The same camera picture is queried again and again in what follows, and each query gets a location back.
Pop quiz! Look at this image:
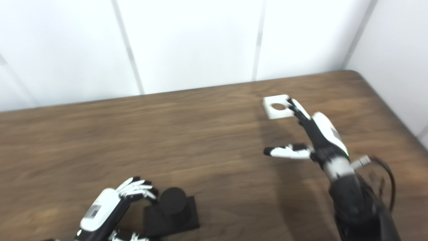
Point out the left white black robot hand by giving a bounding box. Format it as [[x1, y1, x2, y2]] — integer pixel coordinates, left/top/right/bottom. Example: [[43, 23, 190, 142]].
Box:
[[75, 176, 159, 241]]

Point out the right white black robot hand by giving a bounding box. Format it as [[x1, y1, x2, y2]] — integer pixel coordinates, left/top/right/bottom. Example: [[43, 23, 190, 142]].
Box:
[[263, 98, 350, 168]]

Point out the white square piece with hole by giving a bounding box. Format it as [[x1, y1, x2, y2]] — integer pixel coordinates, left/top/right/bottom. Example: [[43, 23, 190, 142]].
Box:
[[262, 94, 296, 120]]

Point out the black peg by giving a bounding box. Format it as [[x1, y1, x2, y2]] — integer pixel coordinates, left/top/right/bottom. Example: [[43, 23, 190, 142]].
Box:
[[143, 187, 200, 239]]

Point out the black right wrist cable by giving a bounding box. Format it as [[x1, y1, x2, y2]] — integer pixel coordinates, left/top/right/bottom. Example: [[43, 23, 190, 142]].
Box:
[[351, 155, 397, 213]]

